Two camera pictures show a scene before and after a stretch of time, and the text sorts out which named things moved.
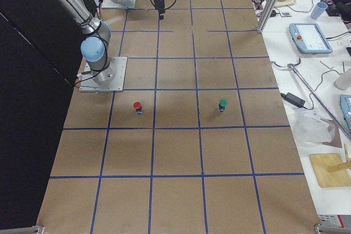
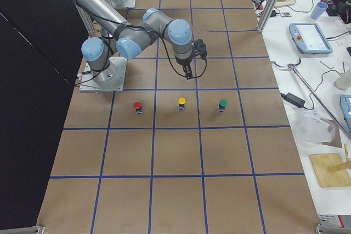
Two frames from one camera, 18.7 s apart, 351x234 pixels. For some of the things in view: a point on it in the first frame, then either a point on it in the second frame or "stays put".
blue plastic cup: (319, 9) stays put
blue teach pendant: (310, 38) stays put
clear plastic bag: (309, 126) stays put
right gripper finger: (160, 11) -> (188, 71)
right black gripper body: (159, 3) -> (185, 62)
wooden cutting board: (320, 163) stays put
